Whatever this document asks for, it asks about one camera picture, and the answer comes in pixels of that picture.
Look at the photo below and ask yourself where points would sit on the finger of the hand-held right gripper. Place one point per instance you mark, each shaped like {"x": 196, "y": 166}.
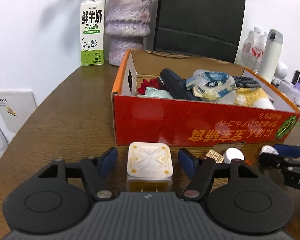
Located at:
{"x": 288, "y": 150}
{"x": 271, "y": 160}

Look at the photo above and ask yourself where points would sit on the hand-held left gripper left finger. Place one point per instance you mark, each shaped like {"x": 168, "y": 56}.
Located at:
{"x": 108, "y": 162}

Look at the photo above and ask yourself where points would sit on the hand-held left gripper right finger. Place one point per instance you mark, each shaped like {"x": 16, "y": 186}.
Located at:
{"x": 187, "y": 162}

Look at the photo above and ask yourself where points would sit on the small white round object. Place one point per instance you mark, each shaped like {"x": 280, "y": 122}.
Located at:
{"x": 268, "y": 150}

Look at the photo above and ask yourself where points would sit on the white wall charger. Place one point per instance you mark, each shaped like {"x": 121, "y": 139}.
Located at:
{"x": 150, "y": 162}

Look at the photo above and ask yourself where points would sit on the red cardboard box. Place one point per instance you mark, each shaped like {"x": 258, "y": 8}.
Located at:
{"x": 190, "y": 122}

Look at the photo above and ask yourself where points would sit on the white plush sheep toy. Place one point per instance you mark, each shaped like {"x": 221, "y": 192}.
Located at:
{"x": 252, "y": 98}

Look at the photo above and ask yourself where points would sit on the white tissue pack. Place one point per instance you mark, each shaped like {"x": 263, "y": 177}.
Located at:
{"x": 153, "y": 93}

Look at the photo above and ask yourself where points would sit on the black zip case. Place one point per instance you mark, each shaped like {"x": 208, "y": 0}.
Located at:
{"x": 177, "y": 85}

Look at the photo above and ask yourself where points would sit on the blue white snack packet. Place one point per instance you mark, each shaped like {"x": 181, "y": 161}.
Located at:
{"x": 210, "y": 85}

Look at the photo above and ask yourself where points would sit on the red rose flower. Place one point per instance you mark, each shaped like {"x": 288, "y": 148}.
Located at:
{"x": 146, "y": 84}

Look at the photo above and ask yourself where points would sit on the small tan card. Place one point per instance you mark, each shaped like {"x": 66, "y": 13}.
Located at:
{"x": 215, "y": 156}

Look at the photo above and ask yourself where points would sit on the wooden desk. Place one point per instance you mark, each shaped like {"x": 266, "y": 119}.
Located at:
{"x": 65, "y": 122}

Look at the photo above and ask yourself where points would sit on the black phone holder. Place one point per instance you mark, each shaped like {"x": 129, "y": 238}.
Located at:
{"x": 296, "y": 76}

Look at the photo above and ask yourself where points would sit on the white round speaker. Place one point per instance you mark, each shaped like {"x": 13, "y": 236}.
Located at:
{"x": 281, "y": 70}

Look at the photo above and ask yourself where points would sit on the white thermos bottle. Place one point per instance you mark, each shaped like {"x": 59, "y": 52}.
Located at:
{"x": 270, "y": 55}

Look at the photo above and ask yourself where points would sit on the white vented appliance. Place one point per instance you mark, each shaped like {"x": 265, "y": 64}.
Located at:
{"x": 15, "y": 110}

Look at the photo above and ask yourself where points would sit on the clear water bottle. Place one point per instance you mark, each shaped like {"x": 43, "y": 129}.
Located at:
{"x": 260, "y": 47}
{"x": 248, "y": 47}

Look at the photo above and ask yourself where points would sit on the white green milk carton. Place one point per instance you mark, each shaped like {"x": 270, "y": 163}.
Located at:
{"x": 92, "y": 30}

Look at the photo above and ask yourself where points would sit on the purple glazed vase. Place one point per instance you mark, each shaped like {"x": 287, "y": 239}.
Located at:
{"x": 128, "y": 25}

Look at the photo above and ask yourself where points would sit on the black paper bag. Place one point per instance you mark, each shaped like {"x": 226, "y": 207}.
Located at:
{"x": 200, "y": 17}

